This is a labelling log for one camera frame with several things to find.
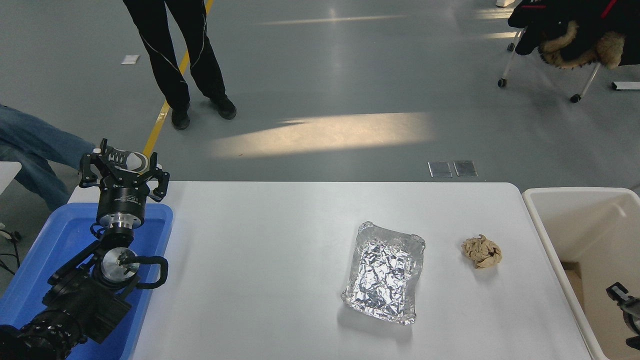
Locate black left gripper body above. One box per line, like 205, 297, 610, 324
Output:
97, 179, 151, 219

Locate brown cardboard piece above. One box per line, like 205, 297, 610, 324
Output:
561, 261, 586, 311

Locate seated person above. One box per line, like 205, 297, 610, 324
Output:
0, 102, 163, 211

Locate blue plastic tray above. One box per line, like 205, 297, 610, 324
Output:
0, 202, 174, 360

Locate white side table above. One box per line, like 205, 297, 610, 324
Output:
0, 160, 23, 196

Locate large pale plastic bin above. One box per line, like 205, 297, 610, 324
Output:
521, 187, 640, 360

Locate standing person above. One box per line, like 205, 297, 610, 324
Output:
122, 0, 238, 131

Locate crumpled tan paper ball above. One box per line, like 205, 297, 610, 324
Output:
460, 234, 503, 270

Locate crumpled foil tray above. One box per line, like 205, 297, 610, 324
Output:
341, 221, 426, 326

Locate white wheeled chair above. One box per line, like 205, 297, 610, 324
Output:
497, 29, 603, 104

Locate black coat with fur trim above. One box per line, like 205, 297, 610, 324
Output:
508, 0, 640, 70

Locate black cables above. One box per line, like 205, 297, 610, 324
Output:
0, 222, 23, 276

